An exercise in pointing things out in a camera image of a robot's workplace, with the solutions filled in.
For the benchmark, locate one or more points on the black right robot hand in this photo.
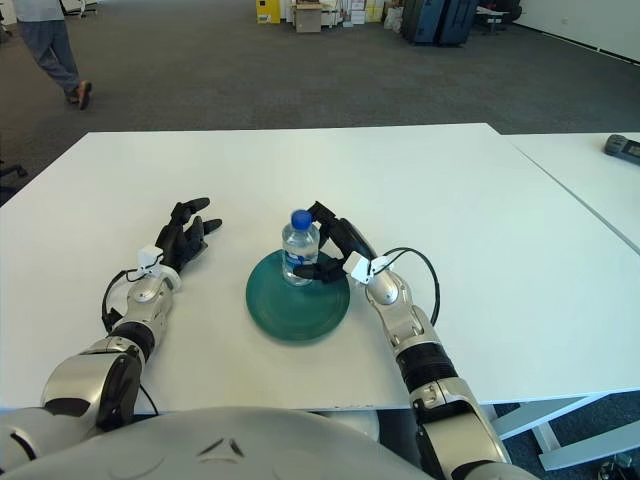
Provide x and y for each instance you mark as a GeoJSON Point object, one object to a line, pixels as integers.
{"type": "Point", "coordinates": [350, 237]}

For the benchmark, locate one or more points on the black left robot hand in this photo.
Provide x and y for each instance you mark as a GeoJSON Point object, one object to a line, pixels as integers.
{"type": "Point", "coordinates": [182, 237]}

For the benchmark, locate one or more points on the clear bottle blue cap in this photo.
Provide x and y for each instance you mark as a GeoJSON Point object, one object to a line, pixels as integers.
{"type": "Point", "coordinates": [300, 245]}

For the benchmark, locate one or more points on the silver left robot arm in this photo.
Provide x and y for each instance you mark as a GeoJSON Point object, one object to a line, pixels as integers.
{"type": "Point", "coordinates": [145, 300]}

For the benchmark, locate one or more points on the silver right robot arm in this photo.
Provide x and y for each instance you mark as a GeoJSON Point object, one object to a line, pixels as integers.
{"type": "Point", "coordinates": [400, 315]}

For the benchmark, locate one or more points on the green round plate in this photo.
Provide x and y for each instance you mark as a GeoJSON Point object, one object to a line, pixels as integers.
{"type": "Point", "coordinates": [300, 310]}

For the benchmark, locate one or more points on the black office chair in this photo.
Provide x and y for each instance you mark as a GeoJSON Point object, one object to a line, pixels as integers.
{"type": "Point", "coordinates": [12, 172]}

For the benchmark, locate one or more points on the grey robot torso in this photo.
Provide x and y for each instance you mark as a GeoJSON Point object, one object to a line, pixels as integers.
{"type": "Point", "coordinates": [225, 445]}

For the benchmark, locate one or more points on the brown cardboard box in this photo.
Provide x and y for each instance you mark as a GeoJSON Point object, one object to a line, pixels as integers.
{"type": "Point", "coordinates": [308, 19]}

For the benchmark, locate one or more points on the stack of white boxes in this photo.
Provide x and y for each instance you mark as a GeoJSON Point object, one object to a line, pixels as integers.
{"type": "Point", "coordinates": [360, 11]}

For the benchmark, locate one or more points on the dark blue suitcase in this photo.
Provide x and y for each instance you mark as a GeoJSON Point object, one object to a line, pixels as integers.
{"type": "Point", "coordinates": [425, 20]}
{"type": "Point", "coordinates": [457, 20]}

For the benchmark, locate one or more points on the walking person in jeans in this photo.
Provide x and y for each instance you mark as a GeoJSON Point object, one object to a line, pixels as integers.
{"type": "Point", "coordinates": [50, 45]}

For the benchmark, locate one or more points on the yellow box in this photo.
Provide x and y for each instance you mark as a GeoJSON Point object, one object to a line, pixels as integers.
{"type": "Point", "coordinates": [268, 11]}

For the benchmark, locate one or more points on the white background desk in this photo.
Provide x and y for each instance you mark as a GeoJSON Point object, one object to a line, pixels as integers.
{"type": "Point", "coordinates": [492, 14]}

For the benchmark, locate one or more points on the dark handheld device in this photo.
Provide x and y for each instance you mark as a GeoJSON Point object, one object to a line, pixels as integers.
{"type": "Point", "coordinates": [622, 146]}

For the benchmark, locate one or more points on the white table frame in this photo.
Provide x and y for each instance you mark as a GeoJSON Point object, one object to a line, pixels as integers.
{"type": "Point", "coordinates": [545, 415]}

